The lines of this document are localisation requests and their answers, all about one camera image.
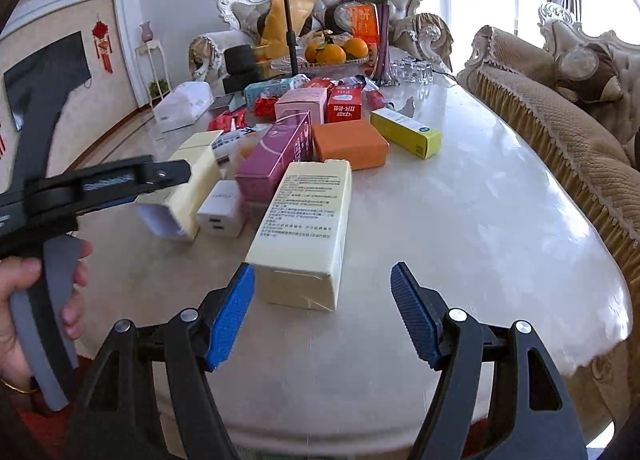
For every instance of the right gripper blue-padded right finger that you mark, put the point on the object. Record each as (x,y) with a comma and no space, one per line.
(531,415)

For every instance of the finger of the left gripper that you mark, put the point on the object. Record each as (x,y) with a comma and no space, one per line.
(96,188)

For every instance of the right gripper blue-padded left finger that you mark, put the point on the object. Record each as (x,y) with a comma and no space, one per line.
(116,414)

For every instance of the cream KIMTRUE box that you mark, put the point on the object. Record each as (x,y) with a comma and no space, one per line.
(170,213)

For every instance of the large cream carton box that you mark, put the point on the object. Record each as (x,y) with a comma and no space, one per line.
(297,253)

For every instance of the person left hand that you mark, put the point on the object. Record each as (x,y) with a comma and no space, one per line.
(18,275)

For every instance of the white tissue box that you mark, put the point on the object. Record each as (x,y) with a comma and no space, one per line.
(183,106)

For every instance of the red chinese knot decoration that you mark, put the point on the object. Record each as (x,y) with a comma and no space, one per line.
(103,45)

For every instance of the white usb charger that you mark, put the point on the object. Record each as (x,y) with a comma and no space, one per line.
(222,213)

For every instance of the white side table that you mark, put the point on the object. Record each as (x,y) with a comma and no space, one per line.
(152,65)

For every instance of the pink magenta box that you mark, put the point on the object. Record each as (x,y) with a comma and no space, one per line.
(288,140)

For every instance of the black round speaker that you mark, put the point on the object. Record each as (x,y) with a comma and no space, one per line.
(242,68)

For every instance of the light pink box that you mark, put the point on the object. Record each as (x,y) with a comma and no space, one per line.
(306,99)

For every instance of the red white small box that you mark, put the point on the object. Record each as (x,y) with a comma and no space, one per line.
(344,104)

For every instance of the orange flat box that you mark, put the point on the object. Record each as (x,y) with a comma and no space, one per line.
(357,142)

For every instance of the yellow-green long box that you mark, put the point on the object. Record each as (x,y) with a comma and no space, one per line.
(419,139)

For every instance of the white tufted armchair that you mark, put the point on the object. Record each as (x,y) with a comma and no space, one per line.
(422,35)

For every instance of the oranges on fruit plate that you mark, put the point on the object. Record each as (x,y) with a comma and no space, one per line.
(329,52)

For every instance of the orange gift bag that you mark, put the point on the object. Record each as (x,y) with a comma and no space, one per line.
(363,22)

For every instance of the beige covered sofa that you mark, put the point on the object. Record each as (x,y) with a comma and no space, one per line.
(515,79)

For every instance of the brown round cushion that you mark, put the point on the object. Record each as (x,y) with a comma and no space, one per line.
(586,73)

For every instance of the clear drinking glasses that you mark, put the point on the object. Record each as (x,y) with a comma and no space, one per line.
(410,70)

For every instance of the wall mounted television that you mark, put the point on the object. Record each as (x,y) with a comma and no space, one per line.
(61,66)

